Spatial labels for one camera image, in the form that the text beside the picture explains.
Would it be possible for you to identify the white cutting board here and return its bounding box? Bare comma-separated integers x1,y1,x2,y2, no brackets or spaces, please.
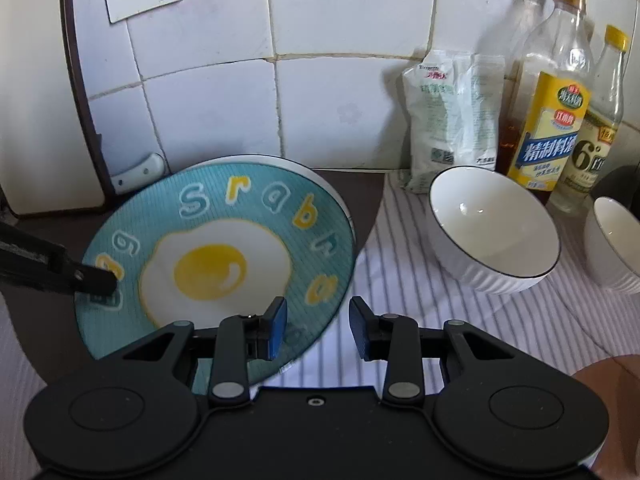
0,0,113,218

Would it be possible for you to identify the yellow label bottle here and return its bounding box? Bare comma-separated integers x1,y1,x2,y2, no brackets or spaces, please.
506,0,596,207

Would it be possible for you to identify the black wok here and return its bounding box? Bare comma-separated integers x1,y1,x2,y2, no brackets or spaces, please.
595,162,640,206

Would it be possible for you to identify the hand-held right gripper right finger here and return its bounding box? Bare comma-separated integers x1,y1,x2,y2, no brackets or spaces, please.
348,296,521,408

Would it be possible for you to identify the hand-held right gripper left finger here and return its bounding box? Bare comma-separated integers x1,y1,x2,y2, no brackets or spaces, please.
100,296,289,408

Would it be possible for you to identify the white handled knife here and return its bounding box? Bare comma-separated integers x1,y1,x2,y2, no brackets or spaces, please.
110,152,166,196

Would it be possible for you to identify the teal fried egg plate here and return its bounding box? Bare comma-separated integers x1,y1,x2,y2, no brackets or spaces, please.
74,162,357,396

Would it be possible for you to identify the white seasoning bag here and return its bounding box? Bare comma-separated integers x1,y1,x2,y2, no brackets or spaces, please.
401,50,505,195

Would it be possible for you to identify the white ribbed bowl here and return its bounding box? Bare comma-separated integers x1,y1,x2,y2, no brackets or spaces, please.
428,166,561,295
584,196,640,295

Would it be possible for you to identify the clear bottle with dark liquid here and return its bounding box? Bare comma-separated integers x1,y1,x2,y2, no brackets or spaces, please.
492,0,551,172

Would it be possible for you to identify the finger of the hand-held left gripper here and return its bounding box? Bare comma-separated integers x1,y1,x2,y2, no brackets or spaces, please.
0,220,119,297

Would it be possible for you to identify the clear bottle with yellow cap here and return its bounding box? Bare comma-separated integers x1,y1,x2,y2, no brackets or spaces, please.
547,24,630,215

